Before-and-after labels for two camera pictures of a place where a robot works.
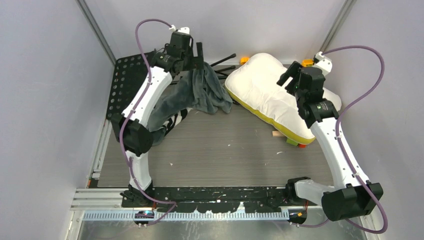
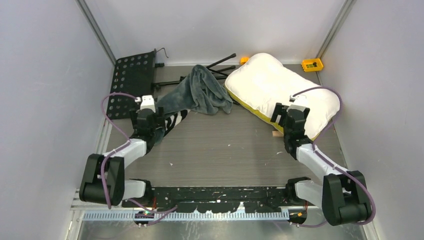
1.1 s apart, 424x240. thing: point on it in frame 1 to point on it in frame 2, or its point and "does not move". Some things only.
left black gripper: [193, 64] to [159, 120]
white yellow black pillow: [254, 82] does not move
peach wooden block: [277, 133] does not move
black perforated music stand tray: [131, 73] does not move
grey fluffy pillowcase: [199, 90] does not move
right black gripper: [294, 70] to [282, 110]
